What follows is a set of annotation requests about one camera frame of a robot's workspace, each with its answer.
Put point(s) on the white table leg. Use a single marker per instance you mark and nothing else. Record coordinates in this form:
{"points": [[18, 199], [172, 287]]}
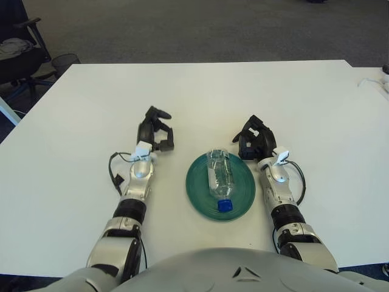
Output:
{"points": [[8, 111]]}

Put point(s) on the black office chair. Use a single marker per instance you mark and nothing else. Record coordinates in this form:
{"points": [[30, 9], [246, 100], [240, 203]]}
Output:
{"points": [[18, 67]]}

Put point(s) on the grey cloth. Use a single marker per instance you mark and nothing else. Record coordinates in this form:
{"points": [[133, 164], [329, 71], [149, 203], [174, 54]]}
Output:
{"points": [[13, 47]]}

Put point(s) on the grey robot torso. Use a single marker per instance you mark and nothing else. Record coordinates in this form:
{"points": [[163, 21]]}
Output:
{"points": [[212, 270]]}

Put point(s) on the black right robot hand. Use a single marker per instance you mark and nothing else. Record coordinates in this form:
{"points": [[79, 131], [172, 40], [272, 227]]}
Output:
{"points": [[267, 141]]}

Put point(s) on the green ribbed plate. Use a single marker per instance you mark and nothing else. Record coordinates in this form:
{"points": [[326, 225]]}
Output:
{"points": [[243, 188]]}

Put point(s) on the clear bottle with blue cap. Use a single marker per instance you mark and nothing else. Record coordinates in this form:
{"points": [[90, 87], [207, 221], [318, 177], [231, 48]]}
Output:
{"points": [[220, 182]]}

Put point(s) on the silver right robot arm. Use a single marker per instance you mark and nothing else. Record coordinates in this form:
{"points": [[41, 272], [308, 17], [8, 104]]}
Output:
{"points": [[279, 188]]}

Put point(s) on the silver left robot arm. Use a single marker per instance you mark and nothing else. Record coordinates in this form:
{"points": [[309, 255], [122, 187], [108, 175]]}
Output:
{"points": [[136, 182]]}

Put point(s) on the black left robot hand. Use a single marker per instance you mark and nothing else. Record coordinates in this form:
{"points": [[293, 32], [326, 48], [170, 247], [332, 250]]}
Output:
{"points": [[146, 132]]}

